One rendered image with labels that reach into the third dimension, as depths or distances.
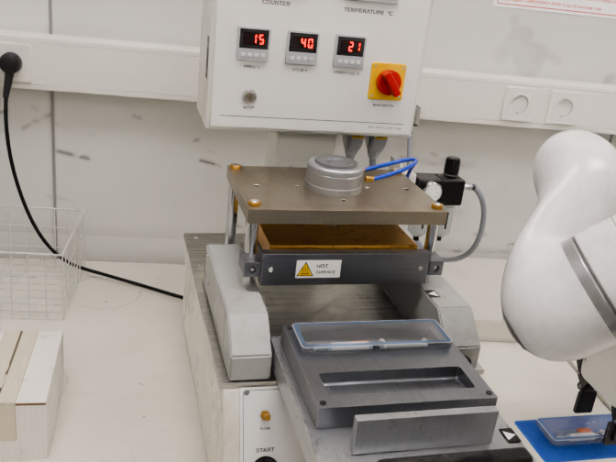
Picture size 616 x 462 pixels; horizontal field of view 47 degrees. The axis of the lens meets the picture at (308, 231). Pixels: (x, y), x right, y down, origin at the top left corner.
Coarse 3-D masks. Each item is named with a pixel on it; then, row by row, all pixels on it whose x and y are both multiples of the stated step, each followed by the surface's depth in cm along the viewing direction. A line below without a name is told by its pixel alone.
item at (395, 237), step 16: (272, 224) 98; (288, 224) 99; (304, 224) 99; (320, 224) 100; (272, 240) 93; (288, 240) 93; (304, 240) 94; (320, 240) 94; (336, 240) 95; (352, 240) 96; (368, 240) 96; (384, 240) 97; (400, 240) 97
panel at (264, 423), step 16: (240, 400) 85; (256, 400) 85; (272, 400) 86; (240, 416) 84; (256, 416) 85; (272, 416) 85; (288, 416) 86; (240, 432) 84; (256, 432) 85; (272, 432) 85; (288, 432) 86; (240, 448) 84; (256, 448) 85; (272, 448) 85; (288, 448) 86
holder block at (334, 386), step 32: (288, 352) 82; (384, 352) 82; (416, 352) 83; (448, 352) 84; (320, 384) 75; (352, 384) 78; (384, 384) 79; (416, 384) 79; (448, 384) 80; (480, 384) 78; (320, 416) 71; (352, 416) 72
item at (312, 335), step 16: (400, 320) 88; (416, 320) 88; (432, 320) 89; (304, 336) 82; (320, 336) 82; (336, 336) 82; (352, 336) 83; (368, 336) 83; (384, 336) 84; (400, 336) 84; (416, 336) 84; (432, 336) 85
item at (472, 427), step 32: (288, 384) 78; (384, 416) 68; (416, 416) 69; (448, 416) 70; (480, 416) 71; (320, 448) 69; (352, 448) 68; (384, 448) 69; (416, 448) 70; (448, 448) 71; (480, 448) 72
